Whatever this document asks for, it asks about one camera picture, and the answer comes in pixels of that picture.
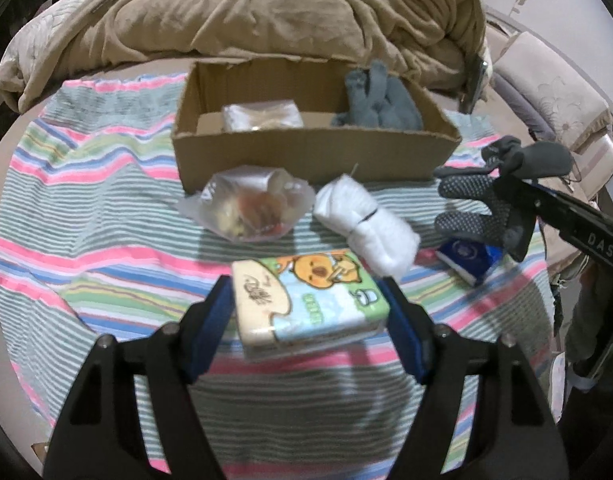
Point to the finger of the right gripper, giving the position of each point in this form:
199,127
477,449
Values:
544,203

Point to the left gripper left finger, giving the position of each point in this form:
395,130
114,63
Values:
98,434

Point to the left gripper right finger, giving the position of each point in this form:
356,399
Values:
513,434

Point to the dark grey dotted socks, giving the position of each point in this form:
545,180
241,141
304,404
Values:
504,225

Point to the grey knit socks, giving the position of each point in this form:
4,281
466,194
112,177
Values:
378,100

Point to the cartoon tissue pack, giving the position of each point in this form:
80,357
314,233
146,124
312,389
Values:
287,306

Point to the bag of cotton swabs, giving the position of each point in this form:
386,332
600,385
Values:
267,115

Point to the grey pillow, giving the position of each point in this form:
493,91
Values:
539,129

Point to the blue tissue pack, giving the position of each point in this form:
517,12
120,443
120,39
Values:
472,261

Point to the white embroidered pillow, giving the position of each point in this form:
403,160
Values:
571,106

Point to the striped colourful cloth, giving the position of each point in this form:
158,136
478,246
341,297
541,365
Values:
91,243

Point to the metal bed headboard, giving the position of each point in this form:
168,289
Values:
506,22

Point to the white rolled socks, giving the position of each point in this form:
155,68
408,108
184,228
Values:
384,241

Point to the beige fleece blanket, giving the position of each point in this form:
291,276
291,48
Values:
430,41

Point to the brown cardboard box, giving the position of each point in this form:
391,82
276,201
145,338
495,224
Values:
318,152

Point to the clear bag of small items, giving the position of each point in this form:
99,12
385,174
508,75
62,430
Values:
249,204

